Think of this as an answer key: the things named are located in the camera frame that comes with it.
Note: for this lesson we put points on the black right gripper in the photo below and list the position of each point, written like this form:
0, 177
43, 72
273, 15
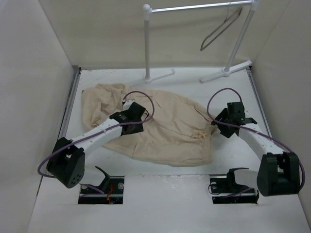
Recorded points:
225, 132

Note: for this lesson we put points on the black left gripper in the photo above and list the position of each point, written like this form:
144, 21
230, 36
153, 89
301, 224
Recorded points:
137, 129

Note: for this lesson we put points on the beige trousers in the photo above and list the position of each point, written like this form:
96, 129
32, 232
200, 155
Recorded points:
179, 134

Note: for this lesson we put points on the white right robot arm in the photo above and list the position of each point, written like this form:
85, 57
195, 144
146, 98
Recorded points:
279, 170

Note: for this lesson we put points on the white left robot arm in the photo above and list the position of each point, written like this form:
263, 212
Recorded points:
68, 163

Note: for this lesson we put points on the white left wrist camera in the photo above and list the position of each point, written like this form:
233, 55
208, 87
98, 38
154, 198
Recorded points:
127, 104

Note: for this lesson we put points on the grey wire hanger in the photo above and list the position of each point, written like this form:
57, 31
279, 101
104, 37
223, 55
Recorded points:
216, 33

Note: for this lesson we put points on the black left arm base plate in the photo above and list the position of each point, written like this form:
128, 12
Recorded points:
109, 192

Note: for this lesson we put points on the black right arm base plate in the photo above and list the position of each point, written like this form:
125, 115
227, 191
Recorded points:
225, 192

